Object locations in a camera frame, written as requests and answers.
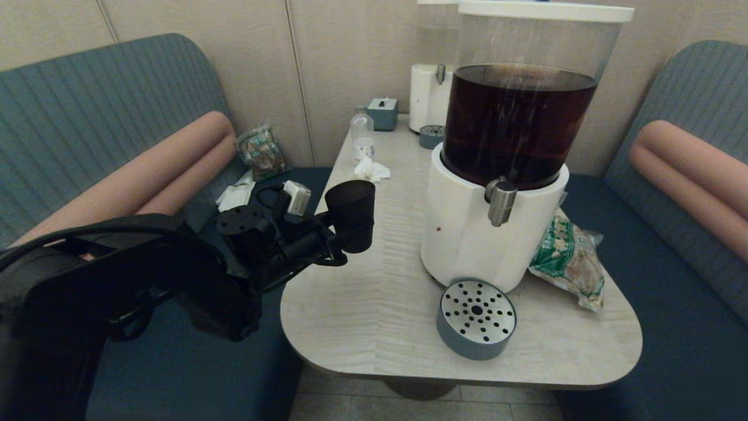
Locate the brown green snack bag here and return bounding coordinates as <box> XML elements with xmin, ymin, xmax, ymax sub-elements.
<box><xmin>235</xmin><ymin>123</ymin><xmax>290</xmax><ymax>182</ymax></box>

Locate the bronze table pedestal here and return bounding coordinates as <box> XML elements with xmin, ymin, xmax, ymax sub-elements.
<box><xmin>381</xmin><ymin>380</ymin><xmax>459</xmax><ymax>401</ymax></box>

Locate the green white snack bag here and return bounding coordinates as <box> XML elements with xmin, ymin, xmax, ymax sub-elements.
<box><xmin>529</xmin><ymin>193</ymin><xmax>605</xmax><ymax>312</ymax></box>

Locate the clear water beverage dispenser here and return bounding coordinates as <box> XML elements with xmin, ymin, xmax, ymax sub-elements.
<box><xmin>409</xmin><ymin>0</ymin><xmax>462</xmax><ymax>134</ymax></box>

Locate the round grey drip tray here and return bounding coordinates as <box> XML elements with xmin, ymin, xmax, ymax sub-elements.
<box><xmin>436</xmin><ymin>278</ymin><xmax>517</xmax><ymax>360</ymax></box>
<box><xmin>419</xmin><ymin>125</ymin><xmax>446</xmax><ymax>150</ymax></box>

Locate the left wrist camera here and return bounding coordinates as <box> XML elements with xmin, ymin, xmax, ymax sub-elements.
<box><xmin>283</xmin><ymin>180</ymin><xmax>313</xmax><ymax>218</ymax></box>

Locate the dark tea beverage dispenser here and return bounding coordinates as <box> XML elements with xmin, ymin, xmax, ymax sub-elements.
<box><xmin>421</xmin><ymin>0</ymin><xmax>636</xmax><ymax>293</ymax></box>

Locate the black plastic cup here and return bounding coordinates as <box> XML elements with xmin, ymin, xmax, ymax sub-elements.
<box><xmin>325</xmin><ymin>180</ymin><xmax>376</xmax><ymax>254</ymax></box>

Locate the teal left booth bench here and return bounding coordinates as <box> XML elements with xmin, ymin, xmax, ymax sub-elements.
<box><xmin>0</xmin><ymin>33</ymin><xmax>334</xmax><ymax>421</ymax></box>

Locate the crumpled white tissue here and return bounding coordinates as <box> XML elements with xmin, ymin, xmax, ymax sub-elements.
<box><xmin>354</xmin><ymin>157</ymin><xmax>391</xmax><ymax>182</ymax></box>

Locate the white napkin pack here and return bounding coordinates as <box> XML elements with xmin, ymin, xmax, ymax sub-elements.
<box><xmin>216</xmin><ymin>170</ymin><xmax>257</xmax><ymax>213</ymax></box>

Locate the clear plastic bottle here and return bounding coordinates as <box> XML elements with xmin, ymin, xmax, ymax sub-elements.
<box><xmin>351</xmin><ymin>105</ymin><xmax>375</xmax><ymax>160</ymax></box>

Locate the teal booth bench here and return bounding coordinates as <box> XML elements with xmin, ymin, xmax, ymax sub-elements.
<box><xmin>555</xmin><ymin>40</ymin><xmax>748</xmax><ymax>421</ymax></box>
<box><xmin>0</xmin><ymin>33</ymin><xmax>334</xmax><ymax>421</ymax></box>

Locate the black left camera cable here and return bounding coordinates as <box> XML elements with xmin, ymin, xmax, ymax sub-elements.
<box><xmin>255</xmin><ymin>184</ymin><xmax>293</xmax><ymax>293</ymax></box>

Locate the teal right booth bench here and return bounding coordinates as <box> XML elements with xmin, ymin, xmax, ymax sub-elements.
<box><xmin>555</xmin><ymin>40</ymin><xmax>748</xmax><ymax>421</ymax></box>

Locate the pink left bolster cushion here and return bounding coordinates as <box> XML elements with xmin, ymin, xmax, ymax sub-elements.
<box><xmin>12</xmin><ymin>111</ymin><xmax>237</xmax><ymax>246</ymax></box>

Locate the pink right bolster cushion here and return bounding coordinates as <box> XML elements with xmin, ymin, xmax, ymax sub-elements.
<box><xmin>628</xmin><ymin>120</ymin><xmax>748</xmax><ymax>264</ymax></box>

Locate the pink bolster cushion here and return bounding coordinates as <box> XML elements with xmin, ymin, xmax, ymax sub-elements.
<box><xmin>628</xmin><ymin>120</ymin><xmax>748</xmax><ymax>264</ymax></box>
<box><xmin>12</xmin><ymin>111</ymin><xmax>237</xmax><ymax>246</ymax></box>

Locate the grey blue tissue box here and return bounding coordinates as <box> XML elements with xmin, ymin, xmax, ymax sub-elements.
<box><xmin>368</xmin><ymin>97</ymin><xmax>399</xmax><ymax>131</ymax></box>

